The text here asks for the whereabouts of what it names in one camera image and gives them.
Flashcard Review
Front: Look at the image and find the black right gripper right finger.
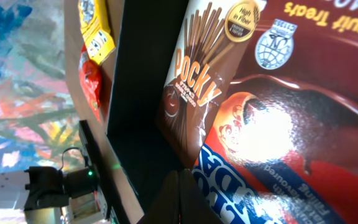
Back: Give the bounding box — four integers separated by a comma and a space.
180, 169, 223, 224

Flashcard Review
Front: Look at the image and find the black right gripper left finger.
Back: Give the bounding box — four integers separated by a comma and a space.
137, 171, 180, 224

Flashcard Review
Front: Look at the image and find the red Hello Panda box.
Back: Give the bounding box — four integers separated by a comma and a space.
192, 0, 358, 223

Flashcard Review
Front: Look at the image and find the red candy bag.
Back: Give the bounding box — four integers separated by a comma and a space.
78, 44, 102, 122

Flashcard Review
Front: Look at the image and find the brown Pocky box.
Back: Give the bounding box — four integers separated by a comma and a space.
156, 0, 267, 168

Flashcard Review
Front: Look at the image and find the black gift box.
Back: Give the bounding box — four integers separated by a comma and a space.
106, 0, 188, 211

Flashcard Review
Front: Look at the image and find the yellow Hacks candy bag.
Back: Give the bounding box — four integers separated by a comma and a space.
78, 0, 116, 65

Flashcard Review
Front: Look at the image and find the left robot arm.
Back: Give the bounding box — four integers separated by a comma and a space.
24, 166, 99, 223

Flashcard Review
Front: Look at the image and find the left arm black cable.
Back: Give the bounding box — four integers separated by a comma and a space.
59, 147, 90, 171

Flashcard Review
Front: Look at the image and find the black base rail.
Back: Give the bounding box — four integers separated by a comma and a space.
79, 120, 130, 224

